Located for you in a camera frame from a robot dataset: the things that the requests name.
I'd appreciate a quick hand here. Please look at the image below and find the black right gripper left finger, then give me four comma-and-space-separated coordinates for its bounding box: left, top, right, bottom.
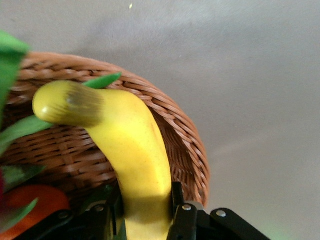
14, 185, 125, 240

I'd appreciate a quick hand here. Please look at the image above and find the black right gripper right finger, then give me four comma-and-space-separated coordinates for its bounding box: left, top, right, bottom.
166, 181, 273, 240

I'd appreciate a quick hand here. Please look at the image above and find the yellow banana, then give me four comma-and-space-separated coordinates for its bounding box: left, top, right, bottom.
32, 80, 175, 240

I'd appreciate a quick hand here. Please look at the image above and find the orange tangerine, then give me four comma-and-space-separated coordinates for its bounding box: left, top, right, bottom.
0, 184, 71, 240

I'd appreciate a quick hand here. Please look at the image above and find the brown woven wicker basket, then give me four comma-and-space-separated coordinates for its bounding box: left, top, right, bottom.
0, 51, 211, 216

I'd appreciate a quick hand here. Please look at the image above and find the table cover cloth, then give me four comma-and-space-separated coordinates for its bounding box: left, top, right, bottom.
0, 0, 320, 240

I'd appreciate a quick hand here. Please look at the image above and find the pink dragon fruit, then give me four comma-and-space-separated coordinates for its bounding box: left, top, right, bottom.
0, 29, 123, 233

